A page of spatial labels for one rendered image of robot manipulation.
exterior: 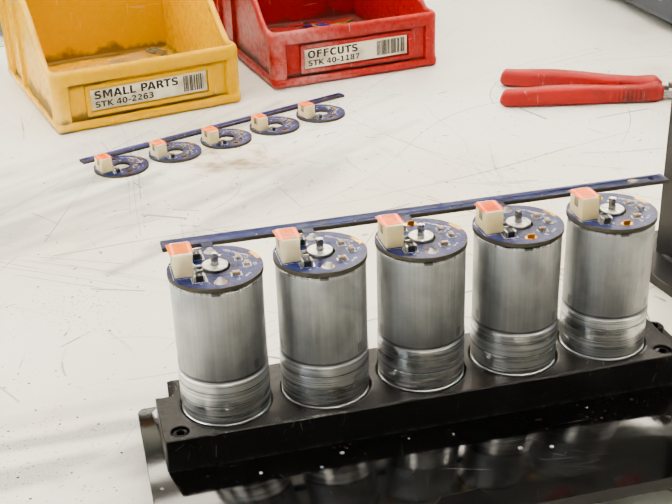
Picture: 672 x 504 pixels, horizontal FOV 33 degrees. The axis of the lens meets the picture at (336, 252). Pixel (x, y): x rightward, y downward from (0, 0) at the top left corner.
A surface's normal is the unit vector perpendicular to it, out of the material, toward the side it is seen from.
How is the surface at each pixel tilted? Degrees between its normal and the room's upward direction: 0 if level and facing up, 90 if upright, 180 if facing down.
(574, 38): 0
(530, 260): 90
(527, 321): 90
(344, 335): 90
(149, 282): 0
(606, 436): 0
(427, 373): 90
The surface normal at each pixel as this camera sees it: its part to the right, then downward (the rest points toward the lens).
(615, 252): -0.05, 0.44
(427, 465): -0.03, -0.90
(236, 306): 0.53, 0.37
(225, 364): 0.21, 0.43
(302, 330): -0.40, 0.42
